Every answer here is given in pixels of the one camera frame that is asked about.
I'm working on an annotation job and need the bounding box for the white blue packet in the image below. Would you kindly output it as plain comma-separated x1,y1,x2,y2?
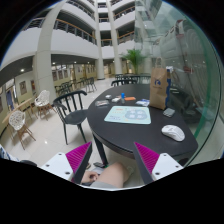
136,99,150,107

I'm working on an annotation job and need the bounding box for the round black table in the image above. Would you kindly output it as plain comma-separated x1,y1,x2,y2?
87,84,198,165

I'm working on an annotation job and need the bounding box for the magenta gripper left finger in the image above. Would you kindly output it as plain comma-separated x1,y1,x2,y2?
40,141,93,185

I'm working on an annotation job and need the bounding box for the small grey card pack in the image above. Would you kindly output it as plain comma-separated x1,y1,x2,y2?
163,108,175,117

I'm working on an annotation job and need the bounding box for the light green mouse pad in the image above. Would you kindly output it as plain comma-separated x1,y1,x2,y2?
104,106,151,125

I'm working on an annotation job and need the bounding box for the small grey box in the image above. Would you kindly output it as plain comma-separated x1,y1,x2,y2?
105,95,112,100

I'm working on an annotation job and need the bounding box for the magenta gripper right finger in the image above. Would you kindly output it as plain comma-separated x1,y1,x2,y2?
133,141,184,185

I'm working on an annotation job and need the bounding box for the black chair behind table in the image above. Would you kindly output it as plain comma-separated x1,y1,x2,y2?
111,79,137,87

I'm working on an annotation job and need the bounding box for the white computer mouse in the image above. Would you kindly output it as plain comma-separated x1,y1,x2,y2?
161,125,185,142

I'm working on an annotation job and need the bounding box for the small white box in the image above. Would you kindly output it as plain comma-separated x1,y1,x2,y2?
112,98,120,103

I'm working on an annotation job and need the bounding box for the blue small bottle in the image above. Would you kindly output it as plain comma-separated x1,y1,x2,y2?
121,93,125,104

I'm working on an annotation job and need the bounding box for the white lattice chair far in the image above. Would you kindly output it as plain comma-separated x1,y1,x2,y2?
34,90,53,115

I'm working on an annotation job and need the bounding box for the green potted palm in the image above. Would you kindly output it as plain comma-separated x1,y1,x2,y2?
121,49,145,74

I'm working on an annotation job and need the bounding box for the orange flat box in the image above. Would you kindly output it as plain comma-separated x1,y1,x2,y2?
125,97,136,101

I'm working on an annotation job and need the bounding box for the brown paper bag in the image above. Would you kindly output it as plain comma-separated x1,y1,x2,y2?
150,68,167,110

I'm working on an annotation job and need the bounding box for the white lattice chair near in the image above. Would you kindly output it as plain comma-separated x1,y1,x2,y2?
9,110,35,145

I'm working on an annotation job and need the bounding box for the dark small packet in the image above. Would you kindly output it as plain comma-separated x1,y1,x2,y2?
95,100,109,107

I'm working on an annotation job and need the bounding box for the white lattice chair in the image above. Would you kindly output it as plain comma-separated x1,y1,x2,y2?
34,90,53,115
9,110,35,145

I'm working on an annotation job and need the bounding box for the black wooden chair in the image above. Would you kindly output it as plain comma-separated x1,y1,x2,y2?
53,90,87,142

